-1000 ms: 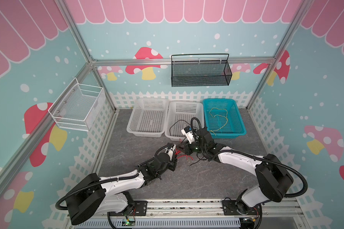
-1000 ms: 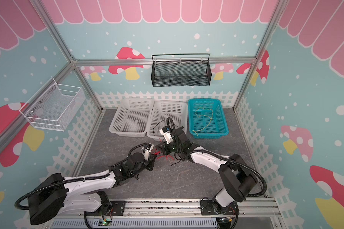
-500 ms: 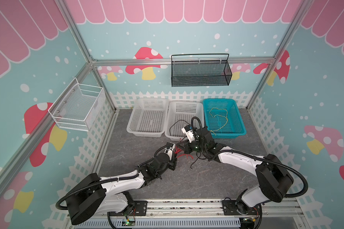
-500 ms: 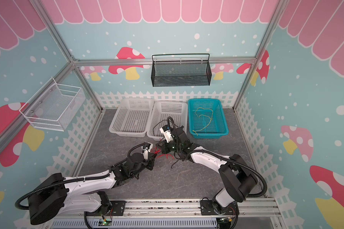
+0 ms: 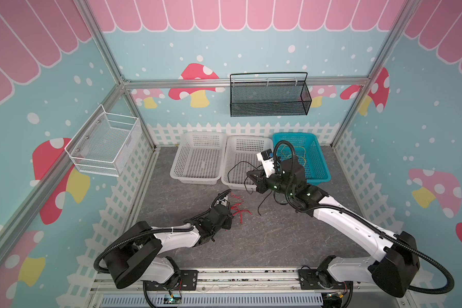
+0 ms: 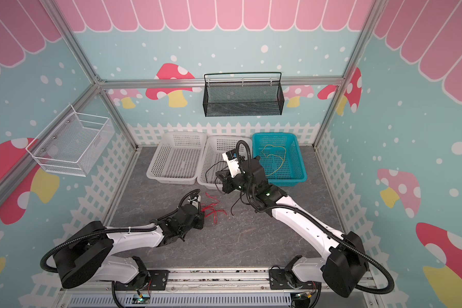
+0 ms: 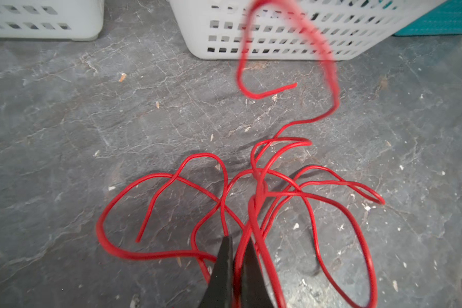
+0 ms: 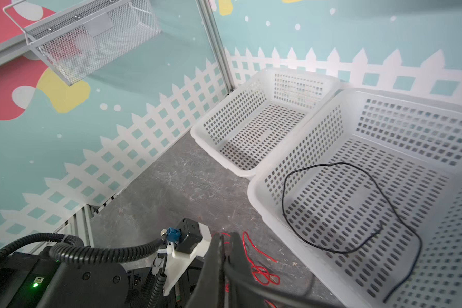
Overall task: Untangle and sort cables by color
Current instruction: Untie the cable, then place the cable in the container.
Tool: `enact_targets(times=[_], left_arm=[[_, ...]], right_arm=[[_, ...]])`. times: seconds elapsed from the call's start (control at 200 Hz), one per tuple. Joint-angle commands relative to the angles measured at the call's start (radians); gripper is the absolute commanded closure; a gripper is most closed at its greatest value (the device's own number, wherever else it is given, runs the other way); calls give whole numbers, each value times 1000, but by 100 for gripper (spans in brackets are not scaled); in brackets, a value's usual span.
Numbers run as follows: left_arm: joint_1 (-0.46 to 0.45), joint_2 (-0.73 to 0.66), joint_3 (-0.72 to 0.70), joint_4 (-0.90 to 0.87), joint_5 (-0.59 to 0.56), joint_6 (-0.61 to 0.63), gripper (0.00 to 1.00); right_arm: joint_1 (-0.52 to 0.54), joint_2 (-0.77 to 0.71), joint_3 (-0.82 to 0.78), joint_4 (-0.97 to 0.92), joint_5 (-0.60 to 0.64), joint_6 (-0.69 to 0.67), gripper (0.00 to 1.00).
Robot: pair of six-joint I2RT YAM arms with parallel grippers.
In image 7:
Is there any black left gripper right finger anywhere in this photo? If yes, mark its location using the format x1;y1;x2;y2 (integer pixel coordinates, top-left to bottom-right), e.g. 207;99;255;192
241;241;273;308

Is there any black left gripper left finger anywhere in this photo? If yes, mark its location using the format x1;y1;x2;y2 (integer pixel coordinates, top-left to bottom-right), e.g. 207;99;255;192
199;236;234;308

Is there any middle white plastic basket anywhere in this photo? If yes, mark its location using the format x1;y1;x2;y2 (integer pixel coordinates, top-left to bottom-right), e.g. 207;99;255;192
169;1;442;60

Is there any white plastic basket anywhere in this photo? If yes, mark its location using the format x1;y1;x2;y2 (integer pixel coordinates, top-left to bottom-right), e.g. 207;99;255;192
0;0;105;41
169;1;442;60

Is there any left white plastic basket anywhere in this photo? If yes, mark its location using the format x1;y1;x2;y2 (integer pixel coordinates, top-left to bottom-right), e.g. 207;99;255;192
0;0;105;41

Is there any teal plastic basket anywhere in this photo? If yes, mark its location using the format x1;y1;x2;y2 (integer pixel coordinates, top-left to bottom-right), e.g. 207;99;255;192
394;0;462;37

